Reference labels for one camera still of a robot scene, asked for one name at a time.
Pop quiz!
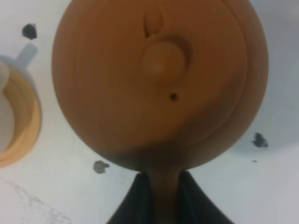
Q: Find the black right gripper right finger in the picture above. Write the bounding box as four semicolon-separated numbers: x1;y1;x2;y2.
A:
176;171;231;224

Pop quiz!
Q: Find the brown clay teapot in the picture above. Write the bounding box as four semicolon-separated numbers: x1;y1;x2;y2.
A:
52;0;269;224

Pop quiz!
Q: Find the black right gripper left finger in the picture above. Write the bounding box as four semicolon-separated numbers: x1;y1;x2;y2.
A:
108;173;154;224

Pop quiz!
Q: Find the right white teacup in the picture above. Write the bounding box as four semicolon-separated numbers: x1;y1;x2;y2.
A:
0;44;42;161

